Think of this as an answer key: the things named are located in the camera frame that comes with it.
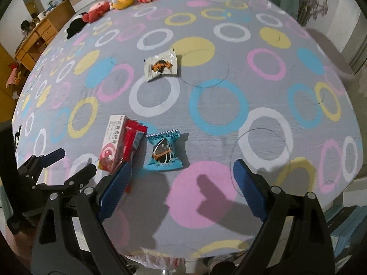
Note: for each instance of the chair with pink clothes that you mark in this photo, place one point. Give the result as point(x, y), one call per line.
point(13, 77)

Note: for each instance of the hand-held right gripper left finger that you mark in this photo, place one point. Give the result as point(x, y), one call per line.
point(114, 190)

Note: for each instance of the circle-print bed sheet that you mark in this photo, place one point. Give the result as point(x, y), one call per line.
point(200, 106)

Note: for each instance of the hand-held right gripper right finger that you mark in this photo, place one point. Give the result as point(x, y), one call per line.
point(249, 189)

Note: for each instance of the white orange snack packet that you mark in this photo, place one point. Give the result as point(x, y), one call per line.
point(160, 66)

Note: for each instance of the wall mirror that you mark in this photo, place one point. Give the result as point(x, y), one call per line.
point(35, 3)

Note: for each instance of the red snack packet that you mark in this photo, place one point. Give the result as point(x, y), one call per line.
point(132, 143)

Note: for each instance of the wooden desk with drawers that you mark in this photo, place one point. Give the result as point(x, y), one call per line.
point(41, 30)

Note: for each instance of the yellow wooden wardrobe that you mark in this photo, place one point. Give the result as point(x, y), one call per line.
point(4, 71)

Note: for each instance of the blue snack packet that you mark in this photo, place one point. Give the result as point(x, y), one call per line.
point(163, 151)

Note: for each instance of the yellow white plush toy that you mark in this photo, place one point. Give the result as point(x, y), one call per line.
point(123, 0)

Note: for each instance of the black white plush toy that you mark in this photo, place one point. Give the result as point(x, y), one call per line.
point(75, 25)

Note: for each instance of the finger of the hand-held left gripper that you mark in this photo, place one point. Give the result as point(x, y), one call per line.
point(80, 174)
point(50, 156)

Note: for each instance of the white red plastic bag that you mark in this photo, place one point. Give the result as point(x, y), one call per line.
point(163, 262)

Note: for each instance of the white red medicine box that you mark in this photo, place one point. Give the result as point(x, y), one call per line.
point(114, 146)

